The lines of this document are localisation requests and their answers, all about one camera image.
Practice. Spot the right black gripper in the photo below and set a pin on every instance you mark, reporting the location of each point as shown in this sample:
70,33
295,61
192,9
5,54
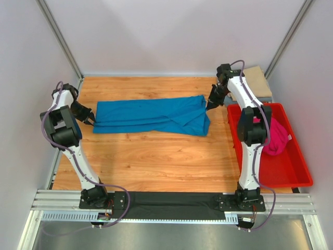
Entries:
215,96

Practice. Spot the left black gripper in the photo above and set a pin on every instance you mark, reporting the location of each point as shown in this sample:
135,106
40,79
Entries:
85,115

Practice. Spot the blue t-shirt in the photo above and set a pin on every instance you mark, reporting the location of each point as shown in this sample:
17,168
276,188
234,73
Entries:
182,115

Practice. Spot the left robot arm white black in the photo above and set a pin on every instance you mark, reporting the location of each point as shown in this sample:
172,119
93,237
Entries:
59,126

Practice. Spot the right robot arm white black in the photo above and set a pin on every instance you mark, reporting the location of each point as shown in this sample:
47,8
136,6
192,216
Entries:
253,130

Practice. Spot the grey-blue folded t-shirt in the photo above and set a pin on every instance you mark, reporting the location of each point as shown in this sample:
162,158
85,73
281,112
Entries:
229,100

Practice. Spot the beige folded t-shirt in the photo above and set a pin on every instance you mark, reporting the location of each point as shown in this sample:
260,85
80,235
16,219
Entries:
257,82

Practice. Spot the pink t-shirt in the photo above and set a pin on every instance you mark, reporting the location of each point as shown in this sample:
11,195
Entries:
279,139

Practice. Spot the red plastic bin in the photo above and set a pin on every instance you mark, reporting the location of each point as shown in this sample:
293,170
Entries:
288,169

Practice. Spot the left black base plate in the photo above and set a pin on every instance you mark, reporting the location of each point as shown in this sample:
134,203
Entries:
117,201

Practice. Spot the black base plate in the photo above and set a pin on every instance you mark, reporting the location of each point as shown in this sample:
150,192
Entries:
117,201
233,202

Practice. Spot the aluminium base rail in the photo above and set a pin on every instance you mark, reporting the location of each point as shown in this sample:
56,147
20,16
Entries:
63,205

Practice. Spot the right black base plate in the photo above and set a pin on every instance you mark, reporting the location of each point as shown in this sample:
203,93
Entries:
233,202

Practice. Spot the left aluminium corner post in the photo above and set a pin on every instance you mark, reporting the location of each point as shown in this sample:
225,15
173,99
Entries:
46,11

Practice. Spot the aluminium corner post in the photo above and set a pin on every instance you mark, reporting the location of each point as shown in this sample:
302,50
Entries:
296,23
46,11

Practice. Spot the right aluminium corner post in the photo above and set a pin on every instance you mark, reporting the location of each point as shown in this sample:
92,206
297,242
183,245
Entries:
296,23

